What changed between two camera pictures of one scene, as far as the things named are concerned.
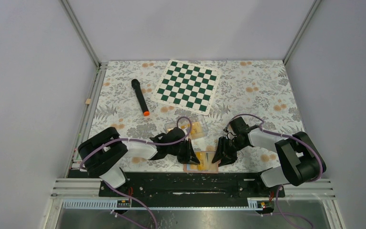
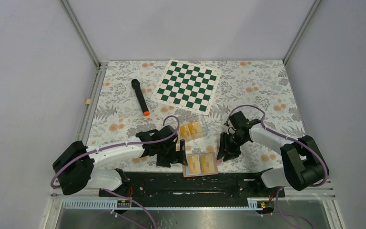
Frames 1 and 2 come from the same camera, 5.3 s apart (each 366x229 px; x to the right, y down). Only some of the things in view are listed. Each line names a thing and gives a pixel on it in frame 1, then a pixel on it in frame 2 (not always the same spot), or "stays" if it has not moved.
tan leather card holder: x=206 y=165 stays
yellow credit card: x=208 y=165 stays
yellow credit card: x=201 y=157 -> x=193 y=164
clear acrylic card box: x=193 y=129 stays
